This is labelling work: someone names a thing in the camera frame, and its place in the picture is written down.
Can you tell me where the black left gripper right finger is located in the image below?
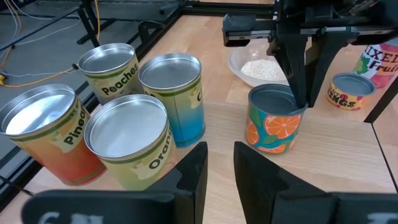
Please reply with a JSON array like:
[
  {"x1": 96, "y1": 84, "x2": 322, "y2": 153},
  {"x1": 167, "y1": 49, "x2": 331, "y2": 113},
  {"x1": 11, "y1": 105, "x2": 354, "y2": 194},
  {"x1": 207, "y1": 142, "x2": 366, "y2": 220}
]
[{"x1": 233, "y1": 141, "x2": 339, "y2": 224}]

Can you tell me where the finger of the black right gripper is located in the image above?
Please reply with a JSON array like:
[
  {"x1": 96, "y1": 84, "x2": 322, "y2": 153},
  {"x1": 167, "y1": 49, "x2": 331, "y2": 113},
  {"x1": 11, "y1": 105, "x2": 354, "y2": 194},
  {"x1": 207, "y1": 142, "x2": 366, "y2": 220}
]
[
  {"x1": 266, "y1": 32, "x2": 312, "y2": 109},
  {"x1": 307, "y1": 32, "x2": 359, "y2": 109}
]

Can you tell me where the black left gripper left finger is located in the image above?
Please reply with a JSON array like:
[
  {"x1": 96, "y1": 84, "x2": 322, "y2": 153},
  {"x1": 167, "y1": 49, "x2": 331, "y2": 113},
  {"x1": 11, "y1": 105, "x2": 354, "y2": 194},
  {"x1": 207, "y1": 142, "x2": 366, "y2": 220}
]
[{"x1": 145, "y1": 141, "x2": 209, "y2": 224}]

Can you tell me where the yellow pink-dotted rings can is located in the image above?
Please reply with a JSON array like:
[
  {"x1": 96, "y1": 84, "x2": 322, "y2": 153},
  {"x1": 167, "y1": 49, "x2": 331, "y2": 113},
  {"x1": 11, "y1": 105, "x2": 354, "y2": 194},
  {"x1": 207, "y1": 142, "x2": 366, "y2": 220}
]
[{"x1": 325, "y1": 72, "x2": 377, "y2": 111}]

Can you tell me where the mixed fruit pink can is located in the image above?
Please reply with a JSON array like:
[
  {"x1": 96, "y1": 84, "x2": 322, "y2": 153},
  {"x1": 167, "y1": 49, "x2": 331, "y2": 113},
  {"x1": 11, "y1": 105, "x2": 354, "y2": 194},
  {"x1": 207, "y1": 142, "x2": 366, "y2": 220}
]
[{"x1": 353, "y1": 39, "x2": 398, "y2": 90}]

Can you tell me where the teal orange-slice short can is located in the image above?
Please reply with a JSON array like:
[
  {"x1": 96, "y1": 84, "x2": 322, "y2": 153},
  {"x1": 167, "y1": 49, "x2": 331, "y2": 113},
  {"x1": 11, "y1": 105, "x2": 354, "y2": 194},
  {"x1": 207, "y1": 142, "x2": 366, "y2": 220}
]
[{"x1": 244, "y1": 83, "x2": 309, "y2": 155}]

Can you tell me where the cherries label blue can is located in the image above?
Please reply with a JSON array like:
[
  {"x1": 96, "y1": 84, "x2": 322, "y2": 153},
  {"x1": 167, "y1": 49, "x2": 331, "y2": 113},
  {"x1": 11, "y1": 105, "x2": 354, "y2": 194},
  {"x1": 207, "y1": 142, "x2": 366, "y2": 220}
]
[{"x1": 137, "y1": 52, "x2": 206, "y2": 149}]

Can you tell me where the oranges label tall can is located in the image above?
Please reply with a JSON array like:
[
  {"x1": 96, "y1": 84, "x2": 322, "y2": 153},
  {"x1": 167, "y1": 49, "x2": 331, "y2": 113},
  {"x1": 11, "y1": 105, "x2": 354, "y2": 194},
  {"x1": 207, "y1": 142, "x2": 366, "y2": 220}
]
[{"x1": 83, "y1": 93, "x2": 180, "y2": 192}]

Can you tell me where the peaches label tall can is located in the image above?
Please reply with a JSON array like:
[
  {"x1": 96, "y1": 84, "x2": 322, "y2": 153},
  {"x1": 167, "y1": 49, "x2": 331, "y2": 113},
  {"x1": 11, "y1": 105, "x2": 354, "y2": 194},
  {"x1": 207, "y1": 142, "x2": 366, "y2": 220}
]
[{"x1": 77, "y1": 42, "x2": 144, "y2": 106}]

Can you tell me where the pineapple label tall can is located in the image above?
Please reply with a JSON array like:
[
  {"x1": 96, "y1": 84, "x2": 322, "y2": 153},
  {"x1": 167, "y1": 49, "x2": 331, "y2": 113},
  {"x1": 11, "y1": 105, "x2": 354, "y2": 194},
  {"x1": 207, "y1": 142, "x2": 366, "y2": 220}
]
[{"x1": 0, "y1": 83, "x2": 107, "y2": 187}]

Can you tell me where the white translucent plastic bowl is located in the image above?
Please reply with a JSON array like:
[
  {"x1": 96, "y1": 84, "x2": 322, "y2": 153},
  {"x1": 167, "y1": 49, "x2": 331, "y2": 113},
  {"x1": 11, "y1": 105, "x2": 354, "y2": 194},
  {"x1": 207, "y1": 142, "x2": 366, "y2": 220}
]
[{"x1": 227, "y1": 39, "x2": 290, "y2": 88}]

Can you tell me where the black frame clear shelf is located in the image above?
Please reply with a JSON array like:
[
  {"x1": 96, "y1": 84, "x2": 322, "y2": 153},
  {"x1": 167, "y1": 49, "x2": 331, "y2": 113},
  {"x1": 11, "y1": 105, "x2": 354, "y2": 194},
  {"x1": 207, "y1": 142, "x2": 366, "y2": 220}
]
[{"x1": 0, "y1": 83, "x2": 398, "y2": 224}]

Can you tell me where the yellow cable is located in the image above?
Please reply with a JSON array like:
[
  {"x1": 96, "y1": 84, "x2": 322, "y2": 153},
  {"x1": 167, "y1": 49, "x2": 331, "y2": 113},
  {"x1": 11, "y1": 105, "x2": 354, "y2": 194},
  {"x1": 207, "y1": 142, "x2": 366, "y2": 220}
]
[{"x1": 0, "y1": 0, "x2": 101, "y2": 88}]

